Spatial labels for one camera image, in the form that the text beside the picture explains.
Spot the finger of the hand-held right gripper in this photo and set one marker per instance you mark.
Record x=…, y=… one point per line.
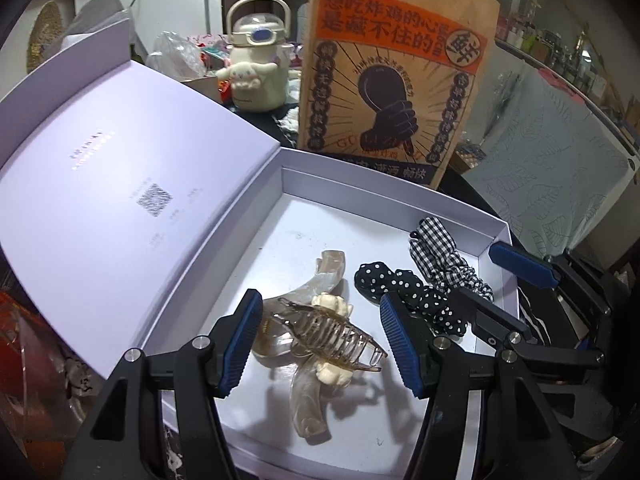
x=487, y=317
x=520, y=262

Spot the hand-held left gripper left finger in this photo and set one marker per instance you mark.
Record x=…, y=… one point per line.
x=242, y=345

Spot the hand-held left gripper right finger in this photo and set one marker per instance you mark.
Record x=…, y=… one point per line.
x=400, y=345

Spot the black polka dot scrunchie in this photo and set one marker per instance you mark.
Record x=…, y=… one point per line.
x=380, y=280

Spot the brown clear flower hair claw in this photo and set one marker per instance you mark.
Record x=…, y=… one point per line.
x=320, y=332

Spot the wavy pearl hair claw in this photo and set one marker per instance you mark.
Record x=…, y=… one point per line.
x=307, y=400

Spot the black white gingham scrunchie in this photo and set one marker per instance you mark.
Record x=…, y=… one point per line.
x=435, y=240

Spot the lavender gift box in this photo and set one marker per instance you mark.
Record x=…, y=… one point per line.
x=100, y=185

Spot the clear glass cup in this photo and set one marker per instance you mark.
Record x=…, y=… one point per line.
x=50, y=400

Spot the printed brown paper bag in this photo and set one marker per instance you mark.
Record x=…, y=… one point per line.
x=390, y=85

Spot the row of cosmetic bottles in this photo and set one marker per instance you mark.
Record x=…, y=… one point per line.
x=550, y=40

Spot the crumpled white tissue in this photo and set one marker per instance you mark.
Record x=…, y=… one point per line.
x=290, y=120

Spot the cream cartoon water bottle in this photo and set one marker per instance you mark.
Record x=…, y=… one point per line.
x=255, y=80

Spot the clear plastic bag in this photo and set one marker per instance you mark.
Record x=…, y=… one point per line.
x=175, y=50

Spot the grey wrapping paper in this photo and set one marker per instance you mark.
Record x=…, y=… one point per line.
x=90, y=25

